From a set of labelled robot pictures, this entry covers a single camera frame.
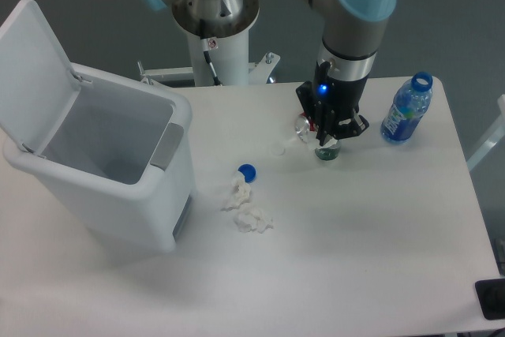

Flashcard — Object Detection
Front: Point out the blue plastic water bottle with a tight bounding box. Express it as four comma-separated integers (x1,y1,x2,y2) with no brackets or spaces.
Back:
380,71,433,144

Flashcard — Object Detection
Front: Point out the white trash bin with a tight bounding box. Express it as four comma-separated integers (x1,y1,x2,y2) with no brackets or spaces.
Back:
3,65,195,252

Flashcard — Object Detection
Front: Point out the crushed red soda can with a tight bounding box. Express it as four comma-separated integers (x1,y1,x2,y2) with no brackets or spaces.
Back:
294,113,318,144

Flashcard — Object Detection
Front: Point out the black device at table corner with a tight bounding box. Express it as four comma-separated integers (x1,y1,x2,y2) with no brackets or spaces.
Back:
475,278,504,320

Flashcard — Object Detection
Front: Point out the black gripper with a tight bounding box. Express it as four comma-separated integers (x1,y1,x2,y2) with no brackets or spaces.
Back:
296,62,369,145

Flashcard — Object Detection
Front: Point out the upper crumpled paper ball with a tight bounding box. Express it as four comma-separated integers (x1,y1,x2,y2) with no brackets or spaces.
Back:
222,171,251,211

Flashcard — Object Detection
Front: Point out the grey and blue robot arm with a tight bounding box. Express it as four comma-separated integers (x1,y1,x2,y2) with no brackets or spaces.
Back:
145,0,397,144

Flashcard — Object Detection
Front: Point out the lower crumpled paper ball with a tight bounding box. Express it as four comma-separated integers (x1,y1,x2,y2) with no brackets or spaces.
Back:
234,204,274,234

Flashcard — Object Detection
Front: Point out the blue bottle cap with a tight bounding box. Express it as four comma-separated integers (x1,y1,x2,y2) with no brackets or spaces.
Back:
238,163,256,183

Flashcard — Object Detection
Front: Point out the crumpled paper ball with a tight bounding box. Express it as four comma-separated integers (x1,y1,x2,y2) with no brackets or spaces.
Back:
222,171,251,211
234,204,274,234

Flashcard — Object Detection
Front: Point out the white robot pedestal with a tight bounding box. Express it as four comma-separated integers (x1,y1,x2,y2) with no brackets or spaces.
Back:
137,30,281,87

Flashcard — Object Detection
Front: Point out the white frame at right edge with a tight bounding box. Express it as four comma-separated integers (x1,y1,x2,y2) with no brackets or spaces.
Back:
466,95,504,172

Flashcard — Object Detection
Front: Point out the white trash bin lid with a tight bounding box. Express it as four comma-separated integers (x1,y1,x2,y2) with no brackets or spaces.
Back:
1,0,81,154

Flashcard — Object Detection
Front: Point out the clear green plastic bottle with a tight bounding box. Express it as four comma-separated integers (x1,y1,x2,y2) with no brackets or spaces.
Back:
314,138,342,161

